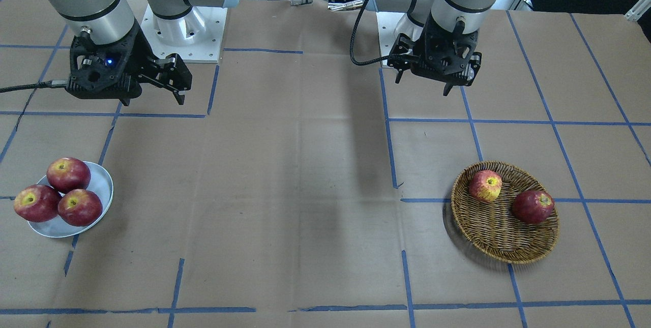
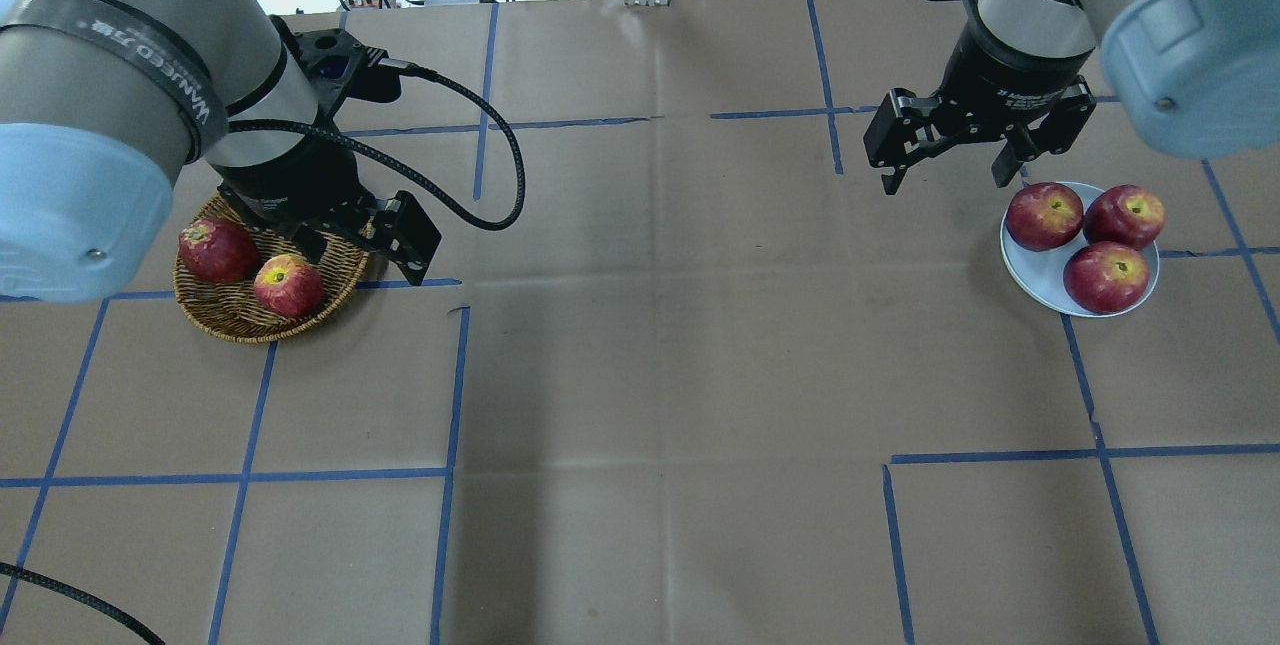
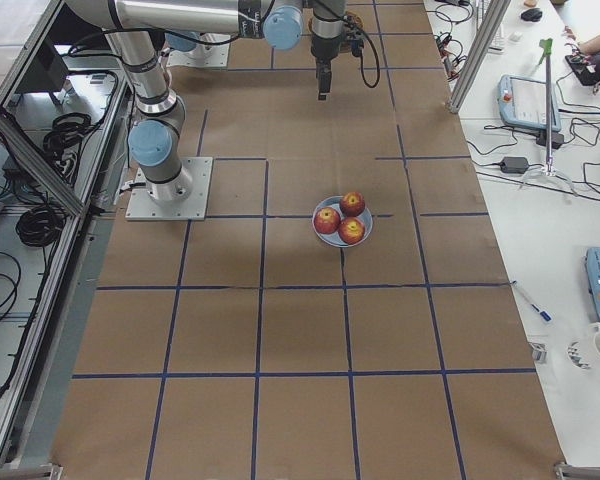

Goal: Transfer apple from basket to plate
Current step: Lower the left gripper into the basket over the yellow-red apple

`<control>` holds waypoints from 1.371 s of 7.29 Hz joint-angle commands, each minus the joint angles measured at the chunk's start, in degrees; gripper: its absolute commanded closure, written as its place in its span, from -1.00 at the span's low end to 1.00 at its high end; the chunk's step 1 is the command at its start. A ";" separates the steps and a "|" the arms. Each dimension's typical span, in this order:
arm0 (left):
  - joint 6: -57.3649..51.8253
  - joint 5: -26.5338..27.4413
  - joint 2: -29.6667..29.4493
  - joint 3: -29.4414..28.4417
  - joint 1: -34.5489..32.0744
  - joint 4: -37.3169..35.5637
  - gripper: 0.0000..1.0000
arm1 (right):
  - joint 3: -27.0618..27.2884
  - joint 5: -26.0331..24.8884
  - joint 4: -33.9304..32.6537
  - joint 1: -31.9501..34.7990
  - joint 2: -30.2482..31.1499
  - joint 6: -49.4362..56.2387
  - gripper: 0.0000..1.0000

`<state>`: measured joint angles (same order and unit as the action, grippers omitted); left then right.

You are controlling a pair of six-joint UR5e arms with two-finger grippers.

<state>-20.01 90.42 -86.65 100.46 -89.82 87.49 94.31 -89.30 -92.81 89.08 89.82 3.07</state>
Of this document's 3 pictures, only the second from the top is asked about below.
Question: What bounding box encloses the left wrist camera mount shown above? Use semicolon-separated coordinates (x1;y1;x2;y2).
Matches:
269;15;402;118

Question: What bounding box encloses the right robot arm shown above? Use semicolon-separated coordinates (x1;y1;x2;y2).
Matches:
864;0;1279;195

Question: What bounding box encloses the red yellow apple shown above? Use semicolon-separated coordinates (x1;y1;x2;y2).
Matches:
253;253;326;320

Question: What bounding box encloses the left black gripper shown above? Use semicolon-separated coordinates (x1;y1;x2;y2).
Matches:
212;147;442;285

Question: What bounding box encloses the black braided cable left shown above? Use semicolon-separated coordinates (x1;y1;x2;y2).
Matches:
228;60;527;232

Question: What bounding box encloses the red apple plate left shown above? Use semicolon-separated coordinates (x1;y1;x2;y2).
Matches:
1004;183;1085;252

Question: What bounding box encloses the dark red apple in basket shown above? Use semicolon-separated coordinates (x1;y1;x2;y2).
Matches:
178;218;261;284

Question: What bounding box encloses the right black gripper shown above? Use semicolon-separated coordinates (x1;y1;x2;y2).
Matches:
864;26;1097;197

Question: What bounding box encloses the woven wicker basket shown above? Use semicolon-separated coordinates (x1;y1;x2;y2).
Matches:
173;195;370;344

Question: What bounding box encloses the red apple plate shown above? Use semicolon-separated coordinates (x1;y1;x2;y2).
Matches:
1062;241;1153;314
1004;183;1085;252
1083;184;1167;250

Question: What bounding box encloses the red apple plate right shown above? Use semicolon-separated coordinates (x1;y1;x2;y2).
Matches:
1083;184;1167;250

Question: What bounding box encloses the red apple plate front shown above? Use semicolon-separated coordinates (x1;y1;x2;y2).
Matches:
1062;241;1153;314

